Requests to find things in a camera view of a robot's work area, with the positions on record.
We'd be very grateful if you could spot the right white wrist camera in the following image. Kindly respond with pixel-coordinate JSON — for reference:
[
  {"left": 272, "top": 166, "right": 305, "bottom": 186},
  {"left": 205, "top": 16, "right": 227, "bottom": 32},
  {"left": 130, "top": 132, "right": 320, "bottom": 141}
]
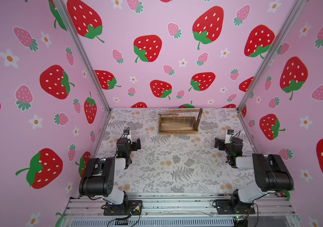
[{"left": 225, "top": 129, "right": 234, "bottom": 144}]

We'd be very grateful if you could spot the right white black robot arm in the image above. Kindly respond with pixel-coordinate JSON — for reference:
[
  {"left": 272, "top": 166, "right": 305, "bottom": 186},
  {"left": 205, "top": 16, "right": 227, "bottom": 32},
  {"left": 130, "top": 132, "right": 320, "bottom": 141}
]
[{"left": 214, "top": 137, "right": 294, "bottom": 207}]

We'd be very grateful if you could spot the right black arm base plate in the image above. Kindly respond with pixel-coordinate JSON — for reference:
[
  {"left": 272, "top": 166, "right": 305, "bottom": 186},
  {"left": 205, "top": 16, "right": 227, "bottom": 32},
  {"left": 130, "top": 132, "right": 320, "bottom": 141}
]
[{"left": 212, "top": 200, "right": 256, "bottom": 215}]

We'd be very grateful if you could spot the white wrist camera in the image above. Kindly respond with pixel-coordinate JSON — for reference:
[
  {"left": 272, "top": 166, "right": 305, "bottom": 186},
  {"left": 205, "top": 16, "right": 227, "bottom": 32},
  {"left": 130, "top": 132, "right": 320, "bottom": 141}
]
[
  {"left": 122, "top": 127, "right": 132, "bottom": 141},
  {"left": 225, "top": 129, "right": 234, "bottom": 144}
]

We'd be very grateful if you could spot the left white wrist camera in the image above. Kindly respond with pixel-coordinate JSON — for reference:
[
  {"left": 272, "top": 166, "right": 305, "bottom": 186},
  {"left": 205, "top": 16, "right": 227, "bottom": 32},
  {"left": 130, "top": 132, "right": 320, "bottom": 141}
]
[{"left": 122, "top": 127, "right": 132, "bottom": 141}]

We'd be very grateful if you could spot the aluminium rail frame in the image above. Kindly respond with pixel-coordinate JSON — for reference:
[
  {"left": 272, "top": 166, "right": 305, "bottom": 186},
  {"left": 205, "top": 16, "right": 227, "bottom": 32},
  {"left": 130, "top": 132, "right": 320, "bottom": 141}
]
[{"left": 59, "top": 193, "right": 302, "bottom": 227}]

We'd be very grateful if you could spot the wooden jewelry display stand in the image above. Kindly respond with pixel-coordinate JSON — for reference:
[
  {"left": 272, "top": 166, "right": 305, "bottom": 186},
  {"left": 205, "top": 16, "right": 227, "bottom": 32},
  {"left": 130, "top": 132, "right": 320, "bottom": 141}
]
[{"left": 158, "top": 108, "right": 203, "bottom": 135}]

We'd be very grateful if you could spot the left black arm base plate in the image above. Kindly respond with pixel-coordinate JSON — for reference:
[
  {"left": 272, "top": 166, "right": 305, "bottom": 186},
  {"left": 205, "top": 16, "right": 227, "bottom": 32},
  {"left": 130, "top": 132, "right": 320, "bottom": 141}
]
[{"left": 101, "top": 200, "right": 143, "bottom": 216}]

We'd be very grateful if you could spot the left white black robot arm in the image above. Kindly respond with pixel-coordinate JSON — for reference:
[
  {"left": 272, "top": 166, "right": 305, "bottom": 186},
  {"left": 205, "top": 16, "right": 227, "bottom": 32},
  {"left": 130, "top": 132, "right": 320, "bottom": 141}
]
[{"left": 79, "top": 137, "right": 141, "bottom": 206}]

